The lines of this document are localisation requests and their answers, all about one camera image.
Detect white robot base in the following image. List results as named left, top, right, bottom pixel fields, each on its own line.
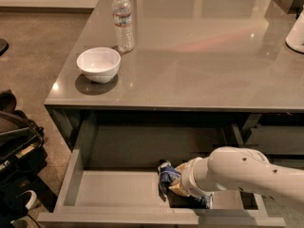
left=285, top=9, right=304, bottom=53

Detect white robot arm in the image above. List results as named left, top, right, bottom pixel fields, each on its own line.
left=170, top=146, right=304, bottom=212

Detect white bowl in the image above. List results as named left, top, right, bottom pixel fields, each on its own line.
left=76, top=47, right=121, bottom=84

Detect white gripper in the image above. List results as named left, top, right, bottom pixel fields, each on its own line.
left=169, top=157, right=213, bottom=203

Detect open grey drawer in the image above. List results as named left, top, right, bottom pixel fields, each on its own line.
left=38, top=112, right=285, bottom=228

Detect dark closed lower drawers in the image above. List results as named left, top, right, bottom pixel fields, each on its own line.
left=246, top=125, right=304, bottom=169

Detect black bag on floor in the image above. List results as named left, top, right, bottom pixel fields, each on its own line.
left=0, top=90, right=55, bottom=227

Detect blue chip bag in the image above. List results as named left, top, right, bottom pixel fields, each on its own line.
left=157, top=160, right=214, bottom=210

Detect clear plastic water bottle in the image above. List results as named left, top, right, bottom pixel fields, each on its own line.
left=112, top=0, right=135, bottom=53

